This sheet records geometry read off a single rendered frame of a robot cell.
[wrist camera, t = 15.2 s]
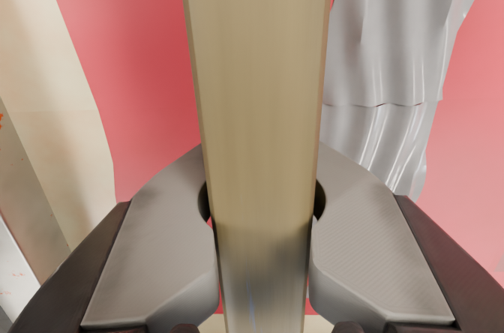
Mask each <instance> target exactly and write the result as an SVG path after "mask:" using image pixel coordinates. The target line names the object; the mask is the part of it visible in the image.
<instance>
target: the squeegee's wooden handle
mask: <svg viewBox="0 0 504 333"><path fill-rule="evenodd" d="M182 1H183V7H184V18H185V24H186V29H187V41H188V46H189V53H190V63H191V70H192V76H193V87H194V93H195V98H196V110H197V115H198V122H199V132H200V139H201V145H202V156H203V162H204V167H205V179H206V184H207V191H208V201H209V208H210V213H211V225H212V230H213V233H214V244H215V250H216V256H217V267H218V274H219V282H220V294H221V299H222V305H223V316H224V322H225V329H226V333H303V332H304V323H305V305H306V295H307V286H308V266H309V258H310V249H311V231H312V223H313V213H314V196H315V187H316V177H317V159H318V150H319V141H320V123H321V114H322V105H323V86H324V77H325V68H326V50H327V41H328V32H329V14H330V4H331V0H182Z"/></svg>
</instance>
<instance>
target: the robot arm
mask: <svg viewBox="0 0 504 333"><path fill-rule="evenodd" d="M313 215H314V217H315V218H316V219H317V222H316V223H315V224H314V225H313V228H312V231H311V240H310V258H309V266H308V286H309V302H310V305H311V307H312V308H313V309H314V310H315V311H316V312H317V313H318V314H319V315H320V316H321V317H323V318H324V319H325V320H327V321H328V322H330V323H331V324H332V325H333V326H334V328H333V329H332V332H331V333H504V289H503V287H502V286H501V285H500V284H499V283H498V282H497V281H496V280H495V279H494V278H493V277H492V276H491V275H490V274H489V273H488V271H487V270H486V269H484V268H483V267H482V266H481V265H480V264H479V263H478V262H477V261H476V260H475V259H474V258H473V257H472V256H470V255H469V254H468V253H467V252H466V251H465V250H464V249H463V248H462V247H461V246H460V245H459V244H458V243H457V242H456V241H455V240H454V239H453V238H452V237H451V236H450V235H449V234H448V233H446V232H445V231H444V230H443V229H442V228H441V227H440V226H439V225H438V224H437V223H435V222H434V221H433V220H432V219H431V218H430V217H429V216H428V215H427V214H426V213H425V212H424V211H422V210H421V209H420V208H419V207H418V206H417V205H416V204H415V203H414V202H413V201H412V200H411V199H410V198H409V197H408V196H407V195H396V194H395V193H394V192H392V191H391V190H390V189H389V188H388V187H387V186H386V185H385V184H384V183H383V182H382V181H380V180H379V179H378V178H377V177H376V176H375V175H374V174H373V173H371V172H370V171H368V170H367V169H365V168H364V167H363V166H361V165H360V164H358V163H356V162H355V161H354V160H351V159H350V158H348V157H347V156H345V155H343V154H341V153H340V152H339V151H336V150H335V149H333V148H332V147H330V146H328V145H326V144H325V143H324V142H321V141H319V150H318V159H317V169H316V187H315V196H314V205H313ZM210 217H211V213H210V208H209V197H208V191H207V184H206V174H205V167H204V162H203V150H202V145H201V143H200V144H199V145H197V146H195V147H194V148H192V149H191V150H190V151H188V152H187V153H185V154H183V155H182V156H181V157H179V158H178V159H176V160H175V161H173V162H172V163H171V164H169V165H168V166H166V167H165V168H163V169H162V170H161V171H160V172H158V173H157V174H156V175H154V176H153V177H152V178H151V179H150V180H149V181H147V182H146V183H145V184H144V185H143V186H142V187H141V188H140V189H139V190H138V191H137V192H136V193H135V194H134V196H133V197H132V198H131V199H130V200H129V201H127V202H118V203H117V205H116V206H115V207H114V208H113V209H112V210H111V211H110V212H109V213H108V214H107V215H106V217H105V218H104V219H103V220H102V221H101V222H100V223H99V224H98V225H97V226H96V227H95V228H94V229H93V230H92V231H91V232H90V233H89V234H88V235H87V236H86V237H85V239H84V240H83V241H82V242H81V243H80V244H79V245H78V246H77V247H76V248H75V249H74V250H73V252H72V253H71V254H70V255H69V256H68V257H67V258H66V259H65V260H64V261H63V263H62V264H61V265H60V266H59V267H58V268H57V269H56V270H55V271H54V272H53V273H52V274H51V275H50V276H49V277H48V278H47V279H46V281H45V282H44V283H43V284H42V286H41V287H40V288H39V289H38V291H37V292H36V293H35V294H34V295H33V296H32V298H31V299H30V301H29V302H28V304H27V305H26V306H25V307H24V308H23V310H22V311H21V313H20V314H19V316H18V317H17V318H16V320H15V321H14V323H13V325H12V326H11V327H10V329H9V331H8V332H7V333H200V331H199V329H198V328H197V327H198V326H200V325H201V324H202V323H203V322H205V321H206V320H207V319H208V318H209V317H210V316H211V315H212V314H213V313H214V312H215V311H216V310H217V309H218V306H219V303H220V292H219V274H218V262H217V256H216V250H215V239H214V233H213V230H212V228H211V227H210V226H209V225H208V224H207V221H208V219H209V218H210Z"/></svg>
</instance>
